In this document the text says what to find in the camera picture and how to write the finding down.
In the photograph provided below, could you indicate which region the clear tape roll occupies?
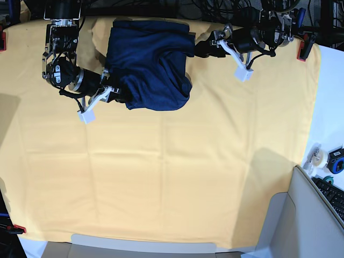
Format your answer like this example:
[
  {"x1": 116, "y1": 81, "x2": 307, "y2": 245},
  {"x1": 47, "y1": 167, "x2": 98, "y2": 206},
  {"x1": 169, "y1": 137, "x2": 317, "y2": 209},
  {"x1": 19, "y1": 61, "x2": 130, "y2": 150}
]
[{"x1": 303, "y1": 144, "x2": 329, "y2": 172}]

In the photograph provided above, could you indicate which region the white partition panel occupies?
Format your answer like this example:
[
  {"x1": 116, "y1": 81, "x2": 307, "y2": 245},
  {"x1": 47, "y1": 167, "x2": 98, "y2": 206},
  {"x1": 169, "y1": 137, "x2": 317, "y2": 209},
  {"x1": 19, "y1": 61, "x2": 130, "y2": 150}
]
[{"x1": 252, "y1": 166, "x2": 343, "y2": 257}]

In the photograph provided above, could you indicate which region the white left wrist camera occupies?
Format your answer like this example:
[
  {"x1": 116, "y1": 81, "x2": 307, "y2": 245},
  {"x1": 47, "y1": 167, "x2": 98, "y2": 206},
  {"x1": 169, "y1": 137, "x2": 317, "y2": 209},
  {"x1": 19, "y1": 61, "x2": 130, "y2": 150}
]
[{"x1": 234, "y1": 66, "x2": 253, "y2": 82}]

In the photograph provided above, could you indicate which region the green tape roll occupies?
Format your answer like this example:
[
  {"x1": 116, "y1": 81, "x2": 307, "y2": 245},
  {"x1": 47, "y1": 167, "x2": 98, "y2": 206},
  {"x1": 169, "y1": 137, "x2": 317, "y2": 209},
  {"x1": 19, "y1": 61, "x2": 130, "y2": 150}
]
[{"x1": 323, "y1": 176, "x2": 334, "y2": 185}]

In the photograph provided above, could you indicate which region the blue long-sleeve shirt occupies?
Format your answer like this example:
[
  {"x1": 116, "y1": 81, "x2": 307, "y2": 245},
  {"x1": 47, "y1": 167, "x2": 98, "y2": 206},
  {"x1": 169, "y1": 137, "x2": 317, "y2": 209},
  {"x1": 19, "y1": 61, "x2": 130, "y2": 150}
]
[{"x1": 105, "y1": 20, "x2": 195, "y2": 111}]

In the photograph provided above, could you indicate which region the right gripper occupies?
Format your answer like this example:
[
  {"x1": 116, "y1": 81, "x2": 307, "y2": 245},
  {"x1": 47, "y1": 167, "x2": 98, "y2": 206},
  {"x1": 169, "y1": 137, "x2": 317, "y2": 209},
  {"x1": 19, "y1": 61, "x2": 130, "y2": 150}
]
[{"x1": 81, "y1": 68, "x2": 128, "y2": 112}]

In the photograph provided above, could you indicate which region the black keyboard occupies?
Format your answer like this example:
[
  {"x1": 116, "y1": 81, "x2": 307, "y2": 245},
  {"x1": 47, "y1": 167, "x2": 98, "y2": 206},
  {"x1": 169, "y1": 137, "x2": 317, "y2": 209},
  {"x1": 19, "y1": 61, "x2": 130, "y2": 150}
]
[{"x1": 312, "y1": 177, "x2": 344, "y2": 220}]

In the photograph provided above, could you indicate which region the yellow table cloth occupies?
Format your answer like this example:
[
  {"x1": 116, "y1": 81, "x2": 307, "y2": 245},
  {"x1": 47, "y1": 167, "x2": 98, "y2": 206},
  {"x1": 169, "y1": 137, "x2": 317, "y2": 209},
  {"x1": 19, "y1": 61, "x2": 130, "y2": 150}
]
[{"x1": 1, "y1": 20, "x2": 321, "y2": 249}]

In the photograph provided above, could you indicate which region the blue tape measure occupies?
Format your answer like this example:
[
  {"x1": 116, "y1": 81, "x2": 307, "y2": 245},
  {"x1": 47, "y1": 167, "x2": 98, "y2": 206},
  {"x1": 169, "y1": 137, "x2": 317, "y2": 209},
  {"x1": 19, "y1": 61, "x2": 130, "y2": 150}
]
[{"x1": 327, "y1": 147, "x2": 344, "y2": 174}]

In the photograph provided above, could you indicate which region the red clamp upper right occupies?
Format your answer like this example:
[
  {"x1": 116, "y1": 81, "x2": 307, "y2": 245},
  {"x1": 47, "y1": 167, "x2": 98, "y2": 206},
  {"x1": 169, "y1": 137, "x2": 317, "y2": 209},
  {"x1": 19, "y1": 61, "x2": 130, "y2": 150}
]
[{"x1": 297, "y1": 33, "x2": 316, "y2": 62}]

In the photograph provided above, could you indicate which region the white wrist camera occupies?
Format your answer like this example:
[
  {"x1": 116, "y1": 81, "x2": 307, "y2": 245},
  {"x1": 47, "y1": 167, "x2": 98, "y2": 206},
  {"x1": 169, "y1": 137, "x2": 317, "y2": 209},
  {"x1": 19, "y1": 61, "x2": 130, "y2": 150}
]
[
  {"x1": 234, "y1": 66, "x2": 253, "y2": 82},
  {"x1": 77, "y1": 110, "x2": 95, "y2": 124}
]

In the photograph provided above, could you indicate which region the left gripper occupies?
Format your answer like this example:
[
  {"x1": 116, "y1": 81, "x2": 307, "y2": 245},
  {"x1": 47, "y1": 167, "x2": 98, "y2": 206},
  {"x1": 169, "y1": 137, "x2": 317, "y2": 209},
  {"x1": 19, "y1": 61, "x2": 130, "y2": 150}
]
[{"x1": 194, "y1": 23, "x2": 254, "y2": 73}]

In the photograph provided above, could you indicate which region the red clamp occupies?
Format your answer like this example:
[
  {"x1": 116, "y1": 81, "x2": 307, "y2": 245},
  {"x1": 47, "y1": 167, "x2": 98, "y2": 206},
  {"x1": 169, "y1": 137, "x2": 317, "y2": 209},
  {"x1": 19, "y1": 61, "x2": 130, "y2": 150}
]
[
  {"x1": 0, "y1": 25, "x2": 6, "y2": 52},
  {"x1": 0, "y1": 224, "x2": 26, "y2": 235},
  {"x1": 297, "y1": 33, "x2": 316, "y2": 62}
]

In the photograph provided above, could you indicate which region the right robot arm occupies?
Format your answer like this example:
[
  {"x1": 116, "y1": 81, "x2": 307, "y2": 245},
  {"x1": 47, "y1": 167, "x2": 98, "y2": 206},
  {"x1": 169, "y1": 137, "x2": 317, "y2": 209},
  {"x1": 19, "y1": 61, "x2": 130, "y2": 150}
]
[{"x1": 42, "y1": 1, "x2": 132, "y2": 114}]

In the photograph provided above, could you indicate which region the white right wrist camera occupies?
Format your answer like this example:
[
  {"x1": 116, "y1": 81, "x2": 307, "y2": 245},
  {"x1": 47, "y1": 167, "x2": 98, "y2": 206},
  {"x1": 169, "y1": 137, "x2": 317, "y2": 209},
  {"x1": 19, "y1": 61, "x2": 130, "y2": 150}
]
[{"x1": 77, "y1": 110, "x2": 95, "y2": 124}]

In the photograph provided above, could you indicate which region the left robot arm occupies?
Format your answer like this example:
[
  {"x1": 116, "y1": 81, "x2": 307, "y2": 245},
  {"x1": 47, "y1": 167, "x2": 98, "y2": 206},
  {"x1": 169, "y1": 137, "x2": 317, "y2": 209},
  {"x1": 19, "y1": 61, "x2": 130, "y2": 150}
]
[{"x1": 195, "y1": 1, "x2": 306, "y2": 78}]

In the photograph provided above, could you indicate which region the red clamp lower left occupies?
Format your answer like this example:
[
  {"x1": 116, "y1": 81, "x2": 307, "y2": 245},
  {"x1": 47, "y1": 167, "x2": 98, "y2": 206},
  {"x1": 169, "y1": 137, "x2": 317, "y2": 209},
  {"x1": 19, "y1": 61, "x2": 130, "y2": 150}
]
[{"x1": 0, "y1": 224, "x2": 26, "y2": 235}]

